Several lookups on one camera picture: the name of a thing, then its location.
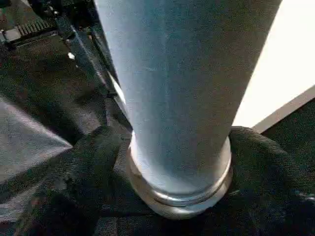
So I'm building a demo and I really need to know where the black plastic mat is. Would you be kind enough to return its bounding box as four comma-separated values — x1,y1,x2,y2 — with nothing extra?
0,0,315,236

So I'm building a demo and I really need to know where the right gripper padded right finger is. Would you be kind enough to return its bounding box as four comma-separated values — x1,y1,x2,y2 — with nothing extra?
217,126,315,236

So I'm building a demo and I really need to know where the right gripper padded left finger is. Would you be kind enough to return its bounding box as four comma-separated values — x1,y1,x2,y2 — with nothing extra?
15,125,129,236

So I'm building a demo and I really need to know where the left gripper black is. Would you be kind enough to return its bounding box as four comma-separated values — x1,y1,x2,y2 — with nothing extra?
0,0,129,118

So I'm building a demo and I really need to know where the white plastic table top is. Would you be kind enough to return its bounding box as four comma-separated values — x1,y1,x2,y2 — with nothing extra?
231,0,315,134

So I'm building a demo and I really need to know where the white plastic table leg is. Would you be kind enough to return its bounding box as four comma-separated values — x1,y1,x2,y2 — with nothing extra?
94,0,284,219

